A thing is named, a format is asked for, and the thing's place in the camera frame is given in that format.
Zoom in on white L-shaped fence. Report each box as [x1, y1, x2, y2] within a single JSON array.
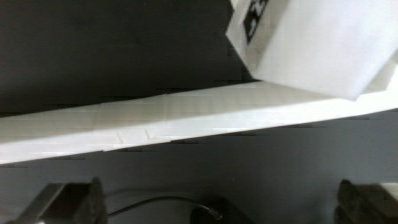
[[0, 59, 398, 166]]

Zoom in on black cables on table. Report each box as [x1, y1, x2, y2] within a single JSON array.
[[105, 195, 228, 221]]

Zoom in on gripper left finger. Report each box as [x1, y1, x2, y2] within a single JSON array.
[[11, 177, 109, 224]]

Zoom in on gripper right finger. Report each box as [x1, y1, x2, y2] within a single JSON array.
[[335, 180, 398, 224]]

